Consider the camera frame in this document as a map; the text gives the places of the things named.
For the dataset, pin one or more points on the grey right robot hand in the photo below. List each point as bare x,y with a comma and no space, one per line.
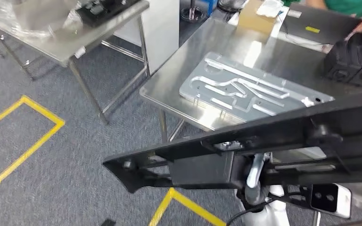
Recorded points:
256,170

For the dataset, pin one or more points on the black plastic plate holder part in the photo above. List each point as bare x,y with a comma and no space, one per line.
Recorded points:
199,171

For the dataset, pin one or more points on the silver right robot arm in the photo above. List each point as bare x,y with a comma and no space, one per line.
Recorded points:
274,215

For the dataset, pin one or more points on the stainless steel workbench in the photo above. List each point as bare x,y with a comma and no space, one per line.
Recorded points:
174,78

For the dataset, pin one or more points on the machined aluminium fixture plate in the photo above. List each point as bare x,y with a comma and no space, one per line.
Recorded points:
231,81

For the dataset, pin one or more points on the black ribbed tool case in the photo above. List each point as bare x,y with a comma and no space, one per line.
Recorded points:
352,60

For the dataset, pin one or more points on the brown cardboard box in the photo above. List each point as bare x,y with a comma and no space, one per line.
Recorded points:
256,20

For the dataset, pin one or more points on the yellow sticker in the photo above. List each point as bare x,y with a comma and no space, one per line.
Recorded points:
312,29

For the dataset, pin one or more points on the black robot foot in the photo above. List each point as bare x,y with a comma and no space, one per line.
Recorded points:
107,222

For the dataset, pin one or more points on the white cloth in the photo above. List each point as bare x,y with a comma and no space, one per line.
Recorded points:
270,7

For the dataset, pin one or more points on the dark grey flat board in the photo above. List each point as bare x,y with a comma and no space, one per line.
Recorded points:
331,21

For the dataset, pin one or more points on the white cabinet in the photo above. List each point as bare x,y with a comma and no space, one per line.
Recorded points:
162,31

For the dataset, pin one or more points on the black round container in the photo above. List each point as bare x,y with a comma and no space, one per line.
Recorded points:
192,14

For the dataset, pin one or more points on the person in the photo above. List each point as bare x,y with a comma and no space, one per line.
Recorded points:
349,4

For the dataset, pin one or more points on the black device with buttons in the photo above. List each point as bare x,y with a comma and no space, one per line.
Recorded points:
103,11

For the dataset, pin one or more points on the stainless steel side table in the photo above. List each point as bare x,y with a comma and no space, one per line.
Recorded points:
74,40

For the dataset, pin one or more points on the clear plastic bag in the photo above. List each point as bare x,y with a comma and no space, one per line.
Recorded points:
28,18

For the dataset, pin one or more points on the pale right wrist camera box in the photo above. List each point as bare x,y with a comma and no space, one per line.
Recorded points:
331,199

